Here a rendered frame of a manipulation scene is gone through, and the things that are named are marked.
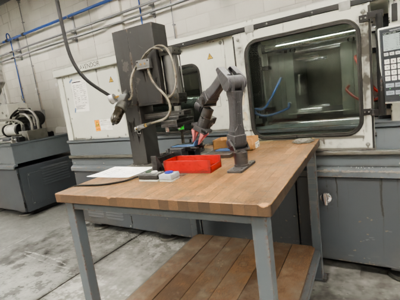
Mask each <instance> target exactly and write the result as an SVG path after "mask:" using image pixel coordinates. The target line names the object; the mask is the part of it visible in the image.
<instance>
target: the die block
mask: <svg viewBox="0 0 400 300"><path fill-rule="evenodd" d="M172 152H175V156H180V155H200V154H201V153H200V149H199V148H198V149H197V150H196V151H186V150H183V151H172Z"/></svg>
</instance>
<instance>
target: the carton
mask: <svg viewBox="0 0 400 300"><path fill-rule="evenodd" d="M246 140H247V142H248V145H249V147H250V149H248V150H246V151H253V150H254V149H256V148H257V147H259V146H260V143H259V140H258V135H251V136H246ZM226 141H227V137H220V138H218V139H215V140H213V141H212V143H213V148H214V150H215V149H220V148H228V147H227V145H226Z"/></svg>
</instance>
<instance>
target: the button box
mask: <svg viewBox="0 0 400 300"><path fill-rule="evenodd" d="M164 172H165V171H158V172H156V173H145V172H144V173H141V174H139V175H138V176H135V177H132V178H130V179H126V180H122V181H118V182H111V183H102V184H91V185H74V186H71V187H69V188H72V187H76V186H103V185H112V184H116V183H122V182H126V181H129V180H133V179H135V178H139V181H140V182H158V181H160V179H159V175H160V174H162V173H164Z"/></svg>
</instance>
